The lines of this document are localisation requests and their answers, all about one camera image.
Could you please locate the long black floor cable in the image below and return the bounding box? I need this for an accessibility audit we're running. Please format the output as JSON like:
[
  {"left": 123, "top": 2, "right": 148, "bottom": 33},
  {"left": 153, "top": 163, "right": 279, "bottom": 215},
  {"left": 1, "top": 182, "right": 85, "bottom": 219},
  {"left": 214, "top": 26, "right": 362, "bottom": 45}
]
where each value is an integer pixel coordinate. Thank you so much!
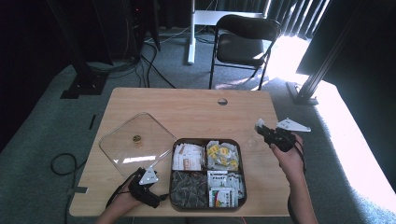
[{"left": 140, "top": 40, "right": 177, "bottom": 90}]

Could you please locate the pile of yellow label tea bags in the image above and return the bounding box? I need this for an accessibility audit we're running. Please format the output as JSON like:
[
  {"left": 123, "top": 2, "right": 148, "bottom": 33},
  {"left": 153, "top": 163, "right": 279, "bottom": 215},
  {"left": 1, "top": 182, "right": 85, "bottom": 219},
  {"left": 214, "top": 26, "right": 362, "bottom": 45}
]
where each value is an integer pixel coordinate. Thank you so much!
[{"left": 205, "top": 140, "right": 241, "bottom": 172}]

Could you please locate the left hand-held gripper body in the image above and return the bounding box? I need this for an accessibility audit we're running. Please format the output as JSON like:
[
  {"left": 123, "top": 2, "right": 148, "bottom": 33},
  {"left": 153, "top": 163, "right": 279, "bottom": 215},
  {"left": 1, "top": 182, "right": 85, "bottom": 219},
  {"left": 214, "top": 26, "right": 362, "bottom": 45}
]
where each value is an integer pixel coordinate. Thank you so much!
[{"left": 127, "top": 167, "right": 163, "bottom": 209}]

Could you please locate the person's left hand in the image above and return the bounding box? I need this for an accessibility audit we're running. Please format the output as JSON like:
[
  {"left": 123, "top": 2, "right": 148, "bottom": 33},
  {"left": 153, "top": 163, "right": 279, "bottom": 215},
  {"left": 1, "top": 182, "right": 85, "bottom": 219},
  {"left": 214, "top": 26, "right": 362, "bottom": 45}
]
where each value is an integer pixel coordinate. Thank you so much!
[{"left": 115, "top": 182, "right": 148, "bottom": 211}]

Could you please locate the looped black floor cable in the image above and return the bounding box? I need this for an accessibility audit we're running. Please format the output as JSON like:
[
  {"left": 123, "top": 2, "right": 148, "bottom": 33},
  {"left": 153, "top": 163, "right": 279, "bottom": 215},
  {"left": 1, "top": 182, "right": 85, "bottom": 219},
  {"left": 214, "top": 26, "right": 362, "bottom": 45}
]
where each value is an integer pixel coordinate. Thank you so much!
[{"left": 49, "top": 152, "right": 89, "bottom": 176}]

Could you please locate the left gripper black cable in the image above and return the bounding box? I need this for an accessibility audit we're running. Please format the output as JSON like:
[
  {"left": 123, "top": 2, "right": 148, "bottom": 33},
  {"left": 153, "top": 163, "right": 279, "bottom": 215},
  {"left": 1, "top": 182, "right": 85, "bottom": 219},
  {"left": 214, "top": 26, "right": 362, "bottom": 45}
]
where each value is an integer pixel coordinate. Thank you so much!
[{"left": 105, "top": 169, "right": 143, "bottom": 209}]

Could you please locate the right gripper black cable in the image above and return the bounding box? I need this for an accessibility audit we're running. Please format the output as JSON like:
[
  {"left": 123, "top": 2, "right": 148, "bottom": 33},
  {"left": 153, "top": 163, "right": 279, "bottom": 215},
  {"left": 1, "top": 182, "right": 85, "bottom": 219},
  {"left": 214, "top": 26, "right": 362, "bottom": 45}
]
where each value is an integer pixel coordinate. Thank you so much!
[{"left": 286, "top": 136, "right": 309, "bottom": 218}]

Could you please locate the pile of white green packets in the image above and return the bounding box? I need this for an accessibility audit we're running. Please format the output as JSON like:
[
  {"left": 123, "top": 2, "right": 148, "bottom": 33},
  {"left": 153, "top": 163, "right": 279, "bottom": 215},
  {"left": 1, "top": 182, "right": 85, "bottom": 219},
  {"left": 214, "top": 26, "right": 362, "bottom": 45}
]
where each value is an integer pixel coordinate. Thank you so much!
[{"left": 207, "top": 170, "right": 247, "bottom": 208}]

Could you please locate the black folding chair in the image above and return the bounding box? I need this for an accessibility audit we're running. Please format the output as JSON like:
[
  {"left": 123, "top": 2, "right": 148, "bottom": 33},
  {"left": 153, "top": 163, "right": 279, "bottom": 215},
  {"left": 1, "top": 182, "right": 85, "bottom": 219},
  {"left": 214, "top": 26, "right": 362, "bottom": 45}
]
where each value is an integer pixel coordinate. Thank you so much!
[{"left": 208, "top": 13, "right": 283, "bottom": 91}]

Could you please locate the bundle of dark floor cables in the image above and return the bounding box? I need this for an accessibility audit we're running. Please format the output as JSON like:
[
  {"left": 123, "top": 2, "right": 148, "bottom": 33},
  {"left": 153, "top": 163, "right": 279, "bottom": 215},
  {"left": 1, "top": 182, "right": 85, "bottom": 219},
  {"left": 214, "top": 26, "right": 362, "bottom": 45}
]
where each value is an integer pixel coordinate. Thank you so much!
[{"left": 86, "top": 55, "right": 142, "bottom": 80}]

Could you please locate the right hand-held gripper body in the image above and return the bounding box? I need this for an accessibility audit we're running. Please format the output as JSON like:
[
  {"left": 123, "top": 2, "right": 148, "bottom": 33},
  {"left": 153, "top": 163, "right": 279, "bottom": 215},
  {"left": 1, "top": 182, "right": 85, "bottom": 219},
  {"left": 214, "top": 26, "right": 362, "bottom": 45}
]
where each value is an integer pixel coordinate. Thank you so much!
[{"left": 266, "top": 117, "right": 312, "bottom": 153}]

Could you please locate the clear glass cup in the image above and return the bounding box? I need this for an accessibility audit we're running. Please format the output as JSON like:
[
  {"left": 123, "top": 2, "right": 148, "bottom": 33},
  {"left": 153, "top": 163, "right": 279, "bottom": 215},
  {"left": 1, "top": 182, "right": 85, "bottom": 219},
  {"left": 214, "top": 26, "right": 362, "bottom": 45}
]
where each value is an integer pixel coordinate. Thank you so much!
[{"left": 247, "top": 130, "right": 265, "bottom": 149}]

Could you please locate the dark curtain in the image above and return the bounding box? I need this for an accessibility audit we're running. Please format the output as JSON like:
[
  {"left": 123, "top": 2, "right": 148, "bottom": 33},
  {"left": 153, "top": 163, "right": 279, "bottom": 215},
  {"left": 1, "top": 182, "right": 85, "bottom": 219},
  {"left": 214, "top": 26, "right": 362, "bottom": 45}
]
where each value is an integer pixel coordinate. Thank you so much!
[{"left": 296, "top": 0, "right": 396, "bottom": 194}]

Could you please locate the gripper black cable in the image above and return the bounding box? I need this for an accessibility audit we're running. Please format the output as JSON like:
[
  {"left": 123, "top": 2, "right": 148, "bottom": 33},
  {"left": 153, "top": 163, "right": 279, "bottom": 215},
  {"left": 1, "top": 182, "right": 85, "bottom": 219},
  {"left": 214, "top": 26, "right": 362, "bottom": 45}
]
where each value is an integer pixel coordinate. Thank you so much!
[
  {"left": 105, "top": 169, "right": 143, "bottom": 209},
  {"left": 286, "top": 136, "right": 309, "bottom": 218}
]

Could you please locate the pile of white orange packets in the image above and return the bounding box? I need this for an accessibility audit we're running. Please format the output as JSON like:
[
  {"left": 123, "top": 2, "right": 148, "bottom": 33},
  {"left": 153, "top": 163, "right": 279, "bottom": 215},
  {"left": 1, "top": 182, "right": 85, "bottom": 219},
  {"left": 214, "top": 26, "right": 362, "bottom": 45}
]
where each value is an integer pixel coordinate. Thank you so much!
[{"left": 172, "top": 143, "right": 205, "bottom": 172}]

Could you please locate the aluminium profile stand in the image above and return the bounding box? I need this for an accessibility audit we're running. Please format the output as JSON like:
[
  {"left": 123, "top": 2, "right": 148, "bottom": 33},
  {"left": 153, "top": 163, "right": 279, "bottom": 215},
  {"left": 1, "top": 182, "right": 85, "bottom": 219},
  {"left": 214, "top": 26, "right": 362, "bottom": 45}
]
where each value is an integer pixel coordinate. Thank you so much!
[{"left": 285, "top": 0, "right": 363, "bottom": 106}]

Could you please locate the dark square compartment tray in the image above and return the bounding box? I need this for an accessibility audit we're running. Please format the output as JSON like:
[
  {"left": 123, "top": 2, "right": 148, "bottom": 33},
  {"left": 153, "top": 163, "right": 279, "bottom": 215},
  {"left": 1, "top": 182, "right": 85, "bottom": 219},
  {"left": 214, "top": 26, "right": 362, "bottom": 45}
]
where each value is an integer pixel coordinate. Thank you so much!
[{"left": 168, "top": 137, "right": 248, "bottom": 210}]

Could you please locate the pile of dark tea bags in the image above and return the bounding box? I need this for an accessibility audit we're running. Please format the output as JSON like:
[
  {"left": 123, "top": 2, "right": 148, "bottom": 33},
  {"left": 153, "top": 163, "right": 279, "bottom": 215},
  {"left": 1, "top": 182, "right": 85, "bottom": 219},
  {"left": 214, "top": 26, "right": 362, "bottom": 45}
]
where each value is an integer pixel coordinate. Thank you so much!
[{"left": 170, "top": 171, "right": 209, "bottom": 209}]

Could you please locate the black stand with base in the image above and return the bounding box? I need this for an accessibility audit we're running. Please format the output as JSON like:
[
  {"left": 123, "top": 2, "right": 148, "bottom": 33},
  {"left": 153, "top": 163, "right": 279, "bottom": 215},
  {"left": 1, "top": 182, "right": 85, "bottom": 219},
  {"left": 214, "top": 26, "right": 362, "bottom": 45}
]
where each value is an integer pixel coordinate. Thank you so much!
[{"left": 46, "top": 0, "right": 110, "bottom": 100}]

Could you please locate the person's right hand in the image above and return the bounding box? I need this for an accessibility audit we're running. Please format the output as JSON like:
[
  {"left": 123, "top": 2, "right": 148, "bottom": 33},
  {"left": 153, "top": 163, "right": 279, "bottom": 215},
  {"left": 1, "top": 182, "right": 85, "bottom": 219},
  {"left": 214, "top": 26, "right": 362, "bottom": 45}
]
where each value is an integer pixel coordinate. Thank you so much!
[{"left": 269, "top": 133, "right": 305, "bottom": 181}]

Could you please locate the dark computer tower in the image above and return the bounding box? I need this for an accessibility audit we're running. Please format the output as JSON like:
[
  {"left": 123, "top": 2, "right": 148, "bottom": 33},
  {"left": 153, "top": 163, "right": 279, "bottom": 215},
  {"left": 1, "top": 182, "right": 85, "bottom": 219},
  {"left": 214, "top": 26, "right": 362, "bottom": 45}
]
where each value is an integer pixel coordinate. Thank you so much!
[{"left": 122, "top": 0, "right": 162, "bottom": 61}]

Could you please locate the clear square lid with knob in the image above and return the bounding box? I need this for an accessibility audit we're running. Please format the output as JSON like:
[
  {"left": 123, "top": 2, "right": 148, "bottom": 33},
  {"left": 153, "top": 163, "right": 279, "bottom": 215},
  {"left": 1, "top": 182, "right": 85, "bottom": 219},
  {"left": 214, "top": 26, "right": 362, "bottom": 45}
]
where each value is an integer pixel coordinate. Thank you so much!
[{"left": 98, "top": 111, "right": 178, "bottom": 179}]

